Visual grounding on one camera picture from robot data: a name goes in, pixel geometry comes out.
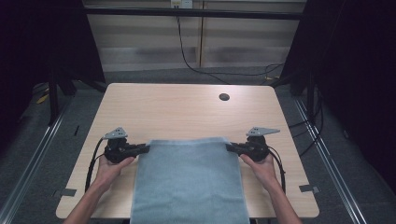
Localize white wall outlet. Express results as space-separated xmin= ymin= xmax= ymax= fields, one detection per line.
xmin=170 ymin=0 xmax=194 ymax=9

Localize left hand-held gripper black cable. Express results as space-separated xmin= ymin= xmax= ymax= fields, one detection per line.
xmin=84 ymin=137 xmax=107 ymax=193

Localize black horizontal frame bar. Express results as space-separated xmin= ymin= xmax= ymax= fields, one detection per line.
xmin=83 ymin=7 xmax=307 ymax=21

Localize metal floor rail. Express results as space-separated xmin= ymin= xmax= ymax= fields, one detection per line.
xmin=293 ymin=96 xmax=369 ymax=224
xmin=0 ymin=101 xmax=71 ymax=224

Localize person's right hand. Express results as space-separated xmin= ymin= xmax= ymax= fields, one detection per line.
xmin=239 ymin=152 xmax=278 ymax=191

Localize long black wall cable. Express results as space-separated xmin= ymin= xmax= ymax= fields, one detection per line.
xmin=176 ymin=15 xmax=285 ymax=86

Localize grey-blue towel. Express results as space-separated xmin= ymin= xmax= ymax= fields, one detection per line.
xmin=129 ymin=136 xmax=251 ymax=224

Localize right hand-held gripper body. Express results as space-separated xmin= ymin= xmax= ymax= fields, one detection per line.
xmin=244 ymin=126 xmax=281 ymax=163

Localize grey tape piece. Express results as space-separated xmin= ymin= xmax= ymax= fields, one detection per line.
xmin=52 ymin=188 xmax=78 ymax=198
xmin=299 ymin=184 xmax=321 ymax=194

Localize black stand post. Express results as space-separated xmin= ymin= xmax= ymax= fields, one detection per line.
xmin=305 ymin=72 xmax=316 ymax=123
xmin=48 ymin=72 xmax=61 ymax=127

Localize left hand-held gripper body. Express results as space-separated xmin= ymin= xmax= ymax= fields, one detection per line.
xmin=102 ymin=126 xmax=135 ymax=165

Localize hand-held gripper black cable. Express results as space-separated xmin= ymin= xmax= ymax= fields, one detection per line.
xmin=266 ymin=145 xmax=288 ymax=194
xmin=84 ymin=137 xmax=107 ymax=193

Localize dark curtain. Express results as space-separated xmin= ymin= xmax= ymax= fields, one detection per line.
xmin=0 ymin=0 xmax=106 ymax=155
xmin=279 ymin=0 xmax=396 ymax=195

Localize black floor cables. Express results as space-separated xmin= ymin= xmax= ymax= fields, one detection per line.
xmin=287 ymin=88 xmax=325 ymax=157

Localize person's left hand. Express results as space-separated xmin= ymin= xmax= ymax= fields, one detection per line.
xmin=92 ymin=154 xmax=136 ymax=191

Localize right hand-held gripper black cable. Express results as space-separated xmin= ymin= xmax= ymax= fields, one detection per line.
xmin=266 ymin=145 xmax=288 ymax=194

